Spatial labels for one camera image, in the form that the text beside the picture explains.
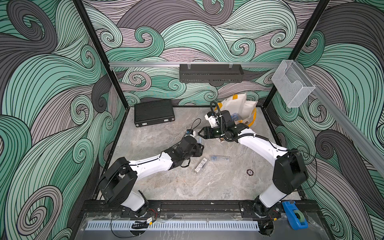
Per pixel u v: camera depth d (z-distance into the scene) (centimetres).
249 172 86
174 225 70
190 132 76
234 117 110
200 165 87
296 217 67
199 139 84
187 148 63
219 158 90
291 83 80
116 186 42
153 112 114
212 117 78
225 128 66
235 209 74
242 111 104
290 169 48
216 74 95
